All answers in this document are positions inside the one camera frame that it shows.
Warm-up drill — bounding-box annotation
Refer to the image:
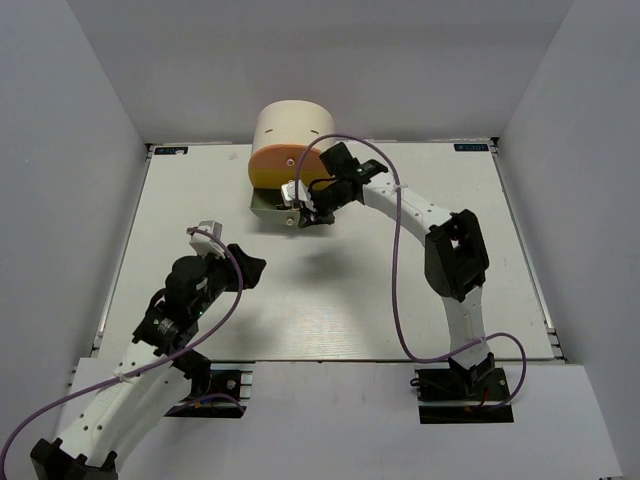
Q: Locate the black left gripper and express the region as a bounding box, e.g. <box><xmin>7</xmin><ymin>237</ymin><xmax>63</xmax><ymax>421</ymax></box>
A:
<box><xmin>191</xmin><ymin>243</ymin><xmax>266</xmax><ymax>318</ymax></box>

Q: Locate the grey green bottom drawer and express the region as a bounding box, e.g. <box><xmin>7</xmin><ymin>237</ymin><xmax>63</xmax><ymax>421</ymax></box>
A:
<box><xmin>249</xmin><ymin>188</ymin><xmax>300</xmax><ymax>227</ymax></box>

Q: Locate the orange top drawer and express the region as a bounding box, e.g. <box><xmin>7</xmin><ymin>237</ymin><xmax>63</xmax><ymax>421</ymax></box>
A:
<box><xmin>248</xmin><ymin>144</ymin><xmax>325</xmax><ymax>172</ymax></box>

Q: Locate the cream round drawer organizer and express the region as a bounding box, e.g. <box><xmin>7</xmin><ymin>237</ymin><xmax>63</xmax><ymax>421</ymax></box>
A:
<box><xmin>247</xmin><ymin>99</ymin><xmax>335</xmax><ymax>226</ymax></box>

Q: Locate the yellow drawer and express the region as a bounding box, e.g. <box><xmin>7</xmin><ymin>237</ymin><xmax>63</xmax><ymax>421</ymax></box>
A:
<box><xmin>248</xmin><ymin>168</ymin><xmax>330</xmax><ymax>190</ymax></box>

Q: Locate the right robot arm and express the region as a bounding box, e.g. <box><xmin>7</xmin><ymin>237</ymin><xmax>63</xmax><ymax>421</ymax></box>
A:
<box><xmin>282</xmin><ymin>142</ymin><xmax>495</xmax><ymax>399</ymax></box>

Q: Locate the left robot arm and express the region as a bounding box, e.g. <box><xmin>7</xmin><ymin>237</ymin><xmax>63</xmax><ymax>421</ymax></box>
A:
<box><xmin>30</xmin><ymin>244</ymin><xmax>267</xmax><ymax>479</ymax></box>

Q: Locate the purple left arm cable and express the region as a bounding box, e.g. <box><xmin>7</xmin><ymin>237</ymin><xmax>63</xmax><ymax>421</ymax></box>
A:
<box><xmin>0</xmin><ymin>227</ymin><xmax>249</xmax><ymax>451</ymax></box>

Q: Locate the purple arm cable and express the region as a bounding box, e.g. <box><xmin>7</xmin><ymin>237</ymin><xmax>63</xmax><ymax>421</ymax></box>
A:
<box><xmin>294</xmin><ymin>133</ymin><xmax>527</xmax><ymax>411</ymax></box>
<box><xmin>0</xmin><ymin>227</ymin><xmax>249</xmax><ymax>451</ymax></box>

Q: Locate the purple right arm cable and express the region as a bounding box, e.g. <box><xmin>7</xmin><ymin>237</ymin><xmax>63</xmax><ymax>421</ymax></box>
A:
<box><xmin>294</xmin><ymin>133</ymin><xmax>527</xmax><ymax>411</ymax></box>

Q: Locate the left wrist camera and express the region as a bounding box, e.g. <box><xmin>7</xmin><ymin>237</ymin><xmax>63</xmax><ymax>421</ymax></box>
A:
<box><xmin>187</xmin><ymin>220</ymin><xmax>225</xmax><ymax>258</ymax></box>

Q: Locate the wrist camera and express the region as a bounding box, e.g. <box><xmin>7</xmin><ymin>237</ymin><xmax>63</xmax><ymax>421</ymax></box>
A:
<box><xmin>278</xmin><ymin>180</ymin><xmax>315</xmax><ymax>211</ymax></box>
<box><xmin>187</xmin><ymin>220</ymin><xmax>225</xmax><ymax>258</ymax></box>

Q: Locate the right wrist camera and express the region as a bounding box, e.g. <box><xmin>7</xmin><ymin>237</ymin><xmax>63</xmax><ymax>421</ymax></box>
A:
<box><xmin>278</xmin><ymin>180</ymin><xmax>315</xmax><ymax>211</ymax></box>

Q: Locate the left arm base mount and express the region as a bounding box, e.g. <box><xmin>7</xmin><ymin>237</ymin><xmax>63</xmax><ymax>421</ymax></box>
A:
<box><xmin>165</xmin><ymin>363</ymin><xmax>254</xmax><ymax>419</ymax></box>

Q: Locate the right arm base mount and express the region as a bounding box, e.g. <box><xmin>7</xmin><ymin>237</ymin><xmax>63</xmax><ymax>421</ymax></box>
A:
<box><xmin>409</xmin><ymin>368</ymin><xmax>514</xmax><ymax>425</ymax></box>

